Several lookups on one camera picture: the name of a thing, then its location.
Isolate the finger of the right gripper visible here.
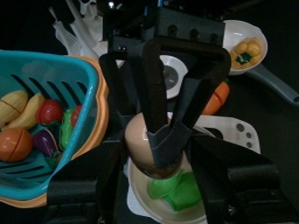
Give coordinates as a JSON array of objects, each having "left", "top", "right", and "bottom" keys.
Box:
[
  {"left": 97, "top": 52, "right": 136, "bottom": 130},
  {"left": 138, "top": 36, "right": 233, "bottom": 171}
]

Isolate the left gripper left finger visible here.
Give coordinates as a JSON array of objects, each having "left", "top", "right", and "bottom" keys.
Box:
[{"left": 45, "top": 130, "right": 128, "bottom": 224}]

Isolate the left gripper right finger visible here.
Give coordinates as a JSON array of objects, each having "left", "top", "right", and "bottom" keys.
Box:
[{"left": 188, "top": 131, "right": 299, "bottom": 224}]

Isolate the beige toy egg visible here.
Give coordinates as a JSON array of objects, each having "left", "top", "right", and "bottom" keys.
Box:
[{"left": 124, "top": 112, "right": 184, "bottom": 179}]

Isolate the white round toy timer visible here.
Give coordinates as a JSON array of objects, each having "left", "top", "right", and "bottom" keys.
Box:
[{"left": 158, "top": 54, "right": 189, "bottom": 101}]

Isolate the teal toy basket orange rim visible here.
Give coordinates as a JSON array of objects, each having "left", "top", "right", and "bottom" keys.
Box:
[{"left": 0, "top": 49, "right": 110, "bottom": 210}]

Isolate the white round plate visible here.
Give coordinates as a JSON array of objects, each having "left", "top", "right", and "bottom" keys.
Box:
[{"left": 125, "top": 136, "right": 214, "bottom": 224}]

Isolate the small red toy fruit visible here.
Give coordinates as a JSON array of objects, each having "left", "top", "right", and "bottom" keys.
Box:
[{"left": 69, "top": 104, "right": 84, "bottom": 128}]

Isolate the green toy leaf vegetable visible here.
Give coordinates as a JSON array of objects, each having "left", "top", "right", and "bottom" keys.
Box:
[{"left": 146, "top": 170, "right": 204, "bottom": 213}]

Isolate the orange toy carrot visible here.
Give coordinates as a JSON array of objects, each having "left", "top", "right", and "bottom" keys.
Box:
[{"left": 200, "top": 80, "right": 230, "bottom": 116}]

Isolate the red toy tomato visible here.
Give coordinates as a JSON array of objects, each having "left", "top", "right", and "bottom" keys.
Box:
[{"left": 34, "top": 98, "right": 64, "bottom": 125}]

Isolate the yellow toy bell pepper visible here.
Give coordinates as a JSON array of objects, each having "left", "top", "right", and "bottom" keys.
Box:
[{"left": 228, "top": 37, "right": 262, "bottom": 71}]

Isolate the purple toy eggplant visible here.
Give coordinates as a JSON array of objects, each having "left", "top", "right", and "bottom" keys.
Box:
[{"left": 32, "top": 129, "right": 60, "bottom": 158}]

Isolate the white toy slotted spatula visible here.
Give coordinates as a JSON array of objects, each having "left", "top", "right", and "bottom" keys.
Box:
[{"left": 48, "top": 6, "right": 85, "bottom": 57}]

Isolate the white toy ladle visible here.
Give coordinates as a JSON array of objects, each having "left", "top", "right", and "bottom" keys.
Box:
[{"left": 64, "top": 0, "right": 100, "bottom": 58}]

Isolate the yellow toy banana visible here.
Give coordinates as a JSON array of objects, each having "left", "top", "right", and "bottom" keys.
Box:
[{"left": 2, "top": 92, "right": 46, "bottom": 131}]

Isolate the yellow toy corn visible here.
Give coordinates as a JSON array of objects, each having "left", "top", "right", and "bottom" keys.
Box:
[{"left": 0, "top": 89, "right": 29, "bottom": 125}]

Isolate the orange toy fruit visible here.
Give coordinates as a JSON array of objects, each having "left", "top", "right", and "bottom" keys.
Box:
[{"left": 0, "top": 128, "right": 34, "bottom": 164}]

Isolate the white saucepan grey handle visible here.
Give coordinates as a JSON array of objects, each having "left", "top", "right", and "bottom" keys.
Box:
[{"left": 221, "top": 19, "right": 299, "bottom": 107}]

